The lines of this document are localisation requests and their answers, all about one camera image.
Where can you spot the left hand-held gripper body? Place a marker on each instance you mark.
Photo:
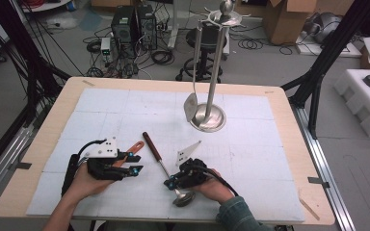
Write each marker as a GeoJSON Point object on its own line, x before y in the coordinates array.
{"type": "Point", "coordinates": [104, 150]}

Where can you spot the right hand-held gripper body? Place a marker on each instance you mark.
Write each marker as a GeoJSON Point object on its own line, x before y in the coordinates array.
{"type": "Point", "coordinates": [191, 174]}

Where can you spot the wooden spatula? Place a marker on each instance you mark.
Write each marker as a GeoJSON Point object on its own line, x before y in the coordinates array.
{"type": "Point", "coordinates": [133, 148]}

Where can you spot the steel utensil stand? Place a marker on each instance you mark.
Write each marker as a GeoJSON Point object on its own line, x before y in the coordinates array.
{"type": "Point", "coordinates": [215, 118]}

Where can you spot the steel turner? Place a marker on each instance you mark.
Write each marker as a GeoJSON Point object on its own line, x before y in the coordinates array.
{"type": "Point", "coordinates": [190, 106]}

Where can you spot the person's right hand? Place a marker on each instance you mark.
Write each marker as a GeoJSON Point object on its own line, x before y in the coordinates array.
{"type": "Point", "coordinates": [216, 189]}

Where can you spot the person's left hand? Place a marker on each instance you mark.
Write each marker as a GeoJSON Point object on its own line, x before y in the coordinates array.
{"type": "Point", "coordinates": [85, 183]}

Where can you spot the white foam mat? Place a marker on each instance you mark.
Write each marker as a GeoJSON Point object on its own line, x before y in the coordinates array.
{"type": "Point", "coordinates": [141, 106]}

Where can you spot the black tape piece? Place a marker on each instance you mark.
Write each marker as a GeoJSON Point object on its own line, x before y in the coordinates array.
{"type": "Point", "coordinates": [318, 182]}
{"type": "Point", "coordinates": [21, 166]}

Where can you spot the small white device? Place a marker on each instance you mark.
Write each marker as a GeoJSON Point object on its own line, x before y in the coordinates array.
{"type": "Point", "coordinates": [105, 46]}

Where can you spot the black computer tower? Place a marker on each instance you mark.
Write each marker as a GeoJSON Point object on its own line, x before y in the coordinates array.
{"type": "Point", "coordinates": [122, 27]}
{"type": "Point", "coordinates": [147, 27]}

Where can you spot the black stool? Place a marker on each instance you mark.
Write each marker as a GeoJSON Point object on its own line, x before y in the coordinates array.
{"type": "Point", "coordinates": [207, 38]}

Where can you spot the cardboard box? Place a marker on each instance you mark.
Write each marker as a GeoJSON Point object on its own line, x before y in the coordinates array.
{"type": "Point", "coordinates": [282, 22]}

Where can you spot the white foam block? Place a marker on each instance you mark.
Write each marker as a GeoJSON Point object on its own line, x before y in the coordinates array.
{"type": "Point", "coordinates": [359, 106]}

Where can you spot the grey helmet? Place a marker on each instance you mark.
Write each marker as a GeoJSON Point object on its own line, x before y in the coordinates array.
{"type": "Point", "coordinates": [326, 25]}

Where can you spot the aluminium rail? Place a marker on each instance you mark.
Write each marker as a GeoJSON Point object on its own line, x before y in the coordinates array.
{"type": "Point", "coordinates": [324, 160]}
{"type": "Point", "coordinates": [3, 160]}

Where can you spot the black metal frame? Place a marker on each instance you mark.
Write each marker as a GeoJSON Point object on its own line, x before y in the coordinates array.
{"type": "Point", "coordinates": [19, 51]}
{"type": "Point", "coordinates": [330, 48]}

